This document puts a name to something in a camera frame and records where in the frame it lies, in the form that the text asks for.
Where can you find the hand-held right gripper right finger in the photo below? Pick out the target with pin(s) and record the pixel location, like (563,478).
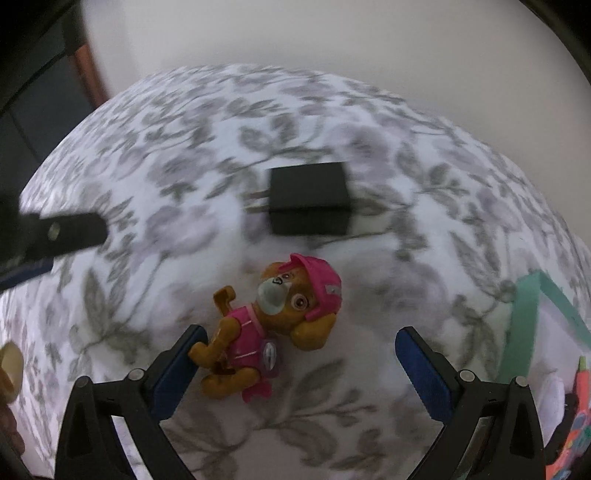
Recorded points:
(422,376)

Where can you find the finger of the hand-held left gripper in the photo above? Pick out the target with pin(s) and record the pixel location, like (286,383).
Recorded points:
(69,230)
(27,274)

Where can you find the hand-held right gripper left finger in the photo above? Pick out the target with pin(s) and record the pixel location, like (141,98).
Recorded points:
(173,383)

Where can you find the brown dog figure pink outfit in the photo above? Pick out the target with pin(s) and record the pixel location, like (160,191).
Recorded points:
(240,332)

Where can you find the teal cardboard box tray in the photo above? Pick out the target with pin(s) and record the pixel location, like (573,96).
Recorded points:
(524,323)

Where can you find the orange and blue toy gun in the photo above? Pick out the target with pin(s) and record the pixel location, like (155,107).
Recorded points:
(577,424)

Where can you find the beige hair claw clip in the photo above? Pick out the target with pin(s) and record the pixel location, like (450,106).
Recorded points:
(10,364)

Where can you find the black plug charger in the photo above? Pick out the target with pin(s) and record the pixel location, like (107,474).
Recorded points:
(309,198)

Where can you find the dark wooden door frame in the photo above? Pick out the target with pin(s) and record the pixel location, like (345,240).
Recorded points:
(87,69)

